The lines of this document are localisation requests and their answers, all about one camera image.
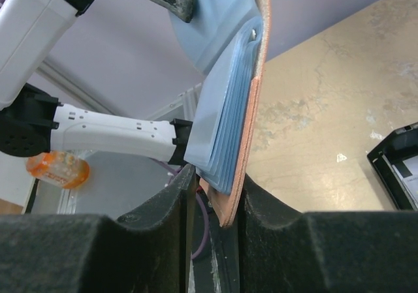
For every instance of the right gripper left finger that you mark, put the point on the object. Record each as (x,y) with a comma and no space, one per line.
(146,250)

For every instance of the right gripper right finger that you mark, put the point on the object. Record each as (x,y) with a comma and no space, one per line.
(284,250)

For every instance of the black bin with silver cards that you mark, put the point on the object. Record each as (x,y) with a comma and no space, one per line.
(394,160)

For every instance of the orange plastic jar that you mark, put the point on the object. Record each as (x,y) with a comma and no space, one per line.
(58,168)

